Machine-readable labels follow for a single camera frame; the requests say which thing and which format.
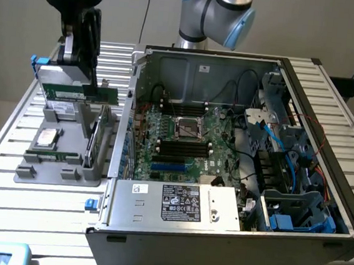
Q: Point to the green RAM stick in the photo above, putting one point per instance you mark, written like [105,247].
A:
[51,155]
[61,93]

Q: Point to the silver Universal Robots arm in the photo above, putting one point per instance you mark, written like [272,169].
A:
[220,5]

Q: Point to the black RAM slot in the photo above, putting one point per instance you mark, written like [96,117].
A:
[183,150]
[183,146]
[183,102]
[183,142]
[182,112]
[182,105]
[182,154]
[182,109]

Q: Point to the disk with white label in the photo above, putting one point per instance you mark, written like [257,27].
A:
[62,106]

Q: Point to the silver CPU chip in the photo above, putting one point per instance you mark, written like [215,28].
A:
[49,137]

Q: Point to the grey parts rack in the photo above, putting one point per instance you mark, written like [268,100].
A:
[66,175]

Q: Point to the metal CPU socket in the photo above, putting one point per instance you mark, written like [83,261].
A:
[188,128]

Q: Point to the black expansion slot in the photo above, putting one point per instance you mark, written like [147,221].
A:
[168,160]
[167,178]

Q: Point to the blue expansion slot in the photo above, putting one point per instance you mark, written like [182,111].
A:
[167,167]

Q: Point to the blue case latch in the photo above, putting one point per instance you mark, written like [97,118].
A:
[91,205]

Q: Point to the green motherboard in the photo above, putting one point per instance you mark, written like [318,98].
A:
[218,161]

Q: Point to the silver power supply unit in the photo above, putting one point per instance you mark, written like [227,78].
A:
[157,205]

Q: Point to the silver chipset heat sink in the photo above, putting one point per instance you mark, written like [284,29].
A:
[209,181]

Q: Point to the black fan shroud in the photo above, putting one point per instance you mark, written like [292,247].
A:
[269,171]

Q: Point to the black open PC case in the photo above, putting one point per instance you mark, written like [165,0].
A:
[184,255]

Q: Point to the black box between tables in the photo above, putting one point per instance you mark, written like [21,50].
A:
[344,87]

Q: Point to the grey disk bay blue clips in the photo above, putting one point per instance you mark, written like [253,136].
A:
[298,210]

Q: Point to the graphics card with metal bracket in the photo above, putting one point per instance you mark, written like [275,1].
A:
[96,137]

